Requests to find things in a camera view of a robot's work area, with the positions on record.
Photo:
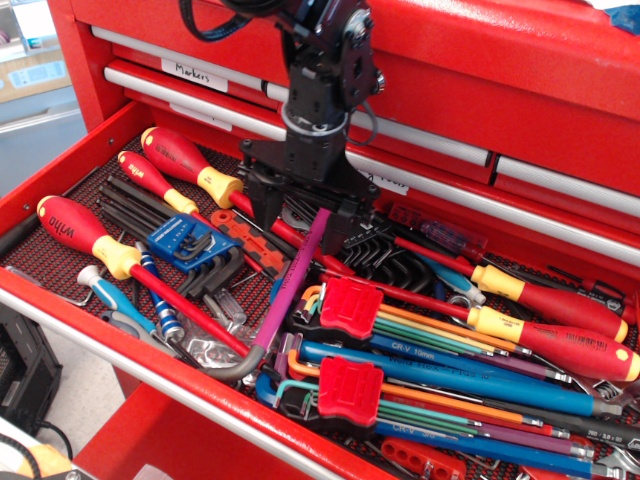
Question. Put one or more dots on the blue white handled screwdriver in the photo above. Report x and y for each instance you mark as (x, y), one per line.
(113, 297)

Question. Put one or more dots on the lower red holder colour keys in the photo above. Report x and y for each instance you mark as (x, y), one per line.
(499, 424)

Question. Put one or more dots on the large red yellow screwdriver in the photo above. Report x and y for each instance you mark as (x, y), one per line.
(175, 155)
(75, 226)

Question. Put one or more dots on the blue 3/8 Allen key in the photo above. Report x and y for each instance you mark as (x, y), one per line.
(450, 440)

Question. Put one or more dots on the large red yellow screwdriver front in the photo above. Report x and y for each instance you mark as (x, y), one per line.
(75, 226)

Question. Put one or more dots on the violet long Allen key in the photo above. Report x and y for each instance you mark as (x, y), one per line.
(292, 281)

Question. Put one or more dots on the upper red holder colour keys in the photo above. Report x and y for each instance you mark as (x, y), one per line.
(340, 310)

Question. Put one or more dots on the blue hex key holder set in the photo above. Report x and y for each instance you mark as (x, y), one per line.
(209, 259)

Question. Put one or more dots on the black torx key set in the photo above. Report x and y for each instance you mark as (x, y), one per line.
(368, 252)

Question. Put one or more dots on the right upper red screwdriver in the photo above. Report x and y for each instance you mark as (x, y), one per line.
(565, 307)

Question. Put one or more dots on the large red yellow screwdriver back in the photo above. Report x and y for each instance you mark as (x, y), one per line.
(175, 155)

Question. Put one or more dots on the black box on floor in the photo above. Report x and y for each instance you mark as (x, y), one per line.
(30, 372)

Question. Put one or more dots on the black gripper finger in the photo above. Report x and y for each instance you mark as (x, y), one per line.
(344, 224)
(266, 197)

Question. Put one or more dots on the red bit holder block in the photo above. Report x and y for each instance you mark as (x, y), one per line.
(424, 460)

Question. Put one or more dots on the blue 10mm Allen key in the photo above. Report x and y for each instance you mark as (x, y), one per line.
(519, 392)

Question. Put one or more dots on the red holder colour keys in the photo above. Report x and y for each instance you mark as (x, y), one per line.
(340, 310)
(499, 424)

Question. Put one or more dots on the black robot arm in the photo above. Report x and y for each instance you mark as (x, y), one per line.
(329, 58)

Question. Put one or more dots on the red tool chest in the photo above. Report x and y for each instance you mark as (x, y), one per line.
(516, 120)

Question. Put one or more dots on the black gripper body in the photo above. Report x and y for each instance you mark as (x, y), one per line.
(314, 166)

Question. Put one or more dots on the blue metal precision screwdriver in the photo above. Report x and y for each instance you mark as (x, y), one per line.
(170, 327)

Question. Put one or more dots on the clear handle small screwdriver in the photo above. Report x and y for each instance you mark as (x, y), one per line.
(446, 234)

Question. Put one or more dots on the red orange key holder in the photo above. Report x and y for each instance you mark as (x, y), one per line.
(254, 244)

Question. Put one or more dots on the right lower red screwdriver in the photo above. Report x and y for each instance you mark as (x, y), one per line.
(573, 349)

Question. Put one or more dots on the small red yellow screwdriver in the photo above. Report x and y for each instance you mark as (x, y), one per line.
(143, 172)

